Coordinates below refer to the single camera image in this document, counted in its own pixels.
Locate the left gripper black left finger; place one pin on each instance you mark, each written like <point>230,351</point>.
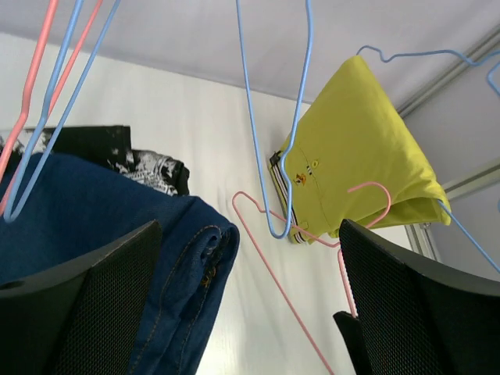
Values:
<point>82,316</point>

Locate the black white patterned trousers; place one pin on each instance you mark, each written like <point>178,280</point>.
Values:
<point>110,147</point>

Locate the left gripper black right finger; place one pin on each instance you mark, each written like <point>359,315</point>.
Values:
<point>419,316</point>

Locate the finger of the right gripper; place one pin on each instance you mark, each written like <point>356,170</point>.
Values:
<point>351,331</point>

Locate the yellow green trousers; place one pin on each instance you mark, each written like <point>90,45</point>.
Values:
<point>353,157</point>

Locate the aluminium frame posts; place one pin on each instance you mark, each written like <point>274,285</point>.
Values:
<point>461,117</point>

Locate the navy blue trousers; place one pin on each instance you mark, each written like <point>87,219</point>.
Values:
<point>76,207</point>

